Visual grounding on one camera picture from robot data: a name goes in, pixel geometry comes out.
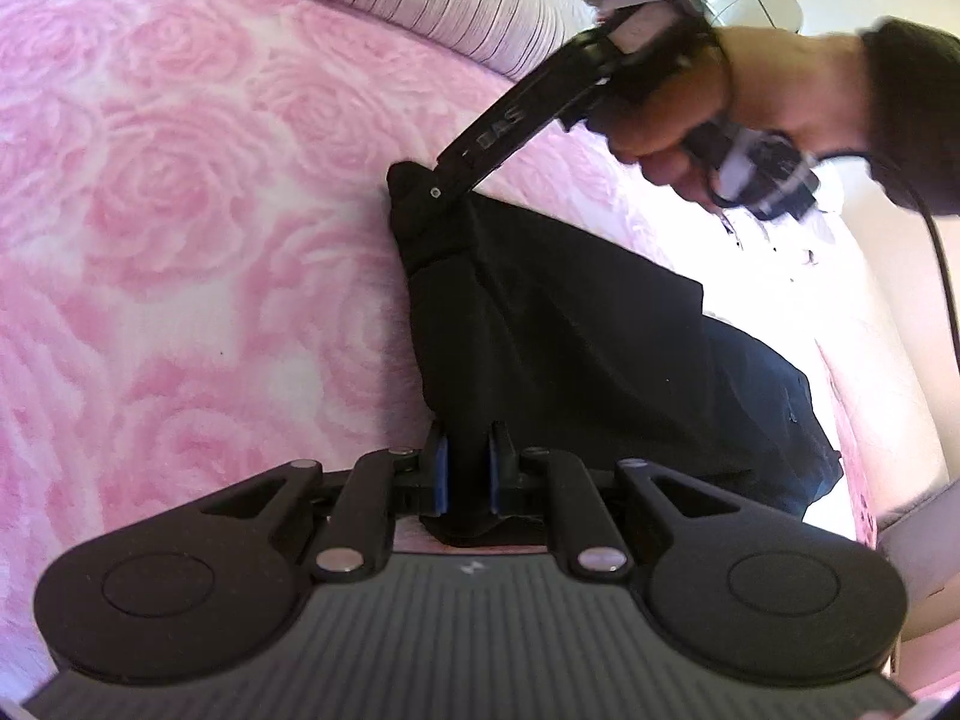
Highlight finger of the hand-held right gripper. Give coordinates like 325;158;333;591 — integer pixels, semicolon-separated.
433;24;625;205

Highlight person's right hand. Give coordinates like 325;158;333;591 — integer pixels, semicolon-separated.
609;26;875;205

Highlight pink floral blanket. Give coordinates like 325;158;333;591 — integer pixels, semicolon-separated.
0;0;878;661

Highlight black pants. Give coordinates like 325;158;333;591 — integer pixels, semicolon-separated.
386;159;845;548

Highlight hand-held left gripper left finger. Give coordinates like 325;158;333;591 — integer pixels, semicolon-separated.
199;424;451;582

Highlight black cable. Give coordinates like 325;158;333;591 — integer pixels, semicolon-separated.
814;150;960;368

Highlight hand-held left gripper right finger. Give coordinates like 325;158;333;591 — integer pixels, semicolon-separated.
487;420;740;580

